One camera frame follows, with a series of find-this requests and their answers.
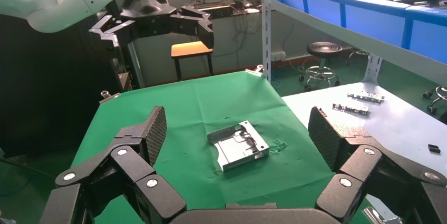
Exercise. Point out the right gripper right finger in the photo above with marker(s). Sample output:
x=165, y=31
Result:
x=377, y=173

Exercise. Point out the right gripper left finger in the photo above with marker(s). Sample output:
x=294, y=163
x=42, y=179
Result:
x=132, y=173

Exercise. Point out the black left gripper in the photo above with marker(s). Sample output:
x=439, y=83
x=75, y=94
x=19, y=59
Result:
x=146, y=9

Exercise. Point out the wooden stool with black legs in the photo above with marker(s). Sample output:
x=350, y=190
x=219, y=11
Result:
x=190, y=49

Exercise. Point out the small black plastic part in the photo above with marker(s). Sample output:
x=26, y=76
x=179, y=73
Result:
x=434, y=148

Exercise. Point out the cluttered grey desk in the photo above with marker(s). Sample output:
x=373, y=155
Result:
x=223, y=7

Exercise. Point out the stool with chrome caster base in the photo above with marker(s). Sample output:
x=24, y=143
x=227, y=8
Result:
x=432, y=109

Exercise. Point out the green table cloth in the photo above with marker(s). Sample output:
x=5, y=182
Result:
x=209, y=110

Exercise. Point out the grey perforated shelf upright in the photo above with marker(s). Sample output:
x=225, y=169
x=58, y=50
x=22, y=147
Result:
x=373, y=68
x=266, y=23

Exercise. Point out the stool wheeled base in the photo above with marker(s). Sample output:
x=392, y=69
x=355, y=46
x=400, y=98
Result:
x=324, y=48

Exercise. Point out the blue plastic bin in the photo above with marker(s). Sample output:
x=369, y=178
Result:
x=366, y=20

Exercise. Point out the small silver metal rail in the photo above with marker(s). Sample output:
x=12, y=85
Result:
x=366, y=97
x=351, y=109

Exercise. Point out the white wall power socket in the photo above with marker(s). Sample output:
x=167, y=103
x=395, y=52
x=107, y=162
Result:
x=278, y=56

